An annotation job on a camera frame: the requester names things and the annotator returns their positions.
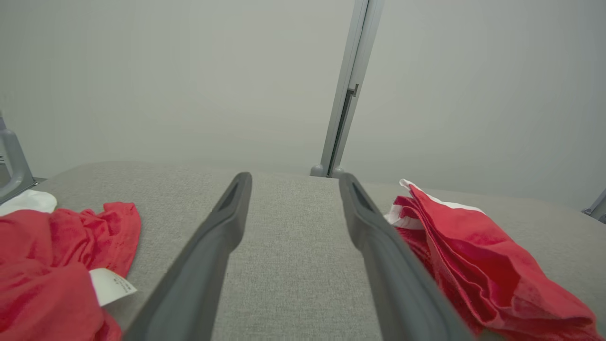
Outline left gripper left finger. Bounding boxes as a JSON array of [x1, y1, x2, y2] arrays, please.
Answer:
[[123, 171, 253, 341]]

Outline grey partition post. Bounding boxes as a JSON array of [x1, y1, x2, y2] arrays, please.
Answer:
[[310, 0, 370, 178], [582, 188, 606, 224], [331, 0, 385, 179]]

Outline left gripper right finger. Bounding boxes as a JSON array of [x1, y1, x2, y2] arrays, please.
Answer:
[[339, 172, 478, 341]]

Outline red shorts with white trim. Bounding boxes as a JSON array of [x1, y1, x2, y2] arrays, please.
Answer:
[[384, 179, 604, 341]]

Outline red jersey number 23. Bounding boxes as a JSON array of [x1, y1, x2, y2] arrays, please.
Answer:
[[0, 189, 142, 341]]

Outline grey metal bracket left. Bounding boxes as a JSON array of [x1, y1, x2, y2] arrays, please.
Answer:
[[0, 114, 37, 204]]

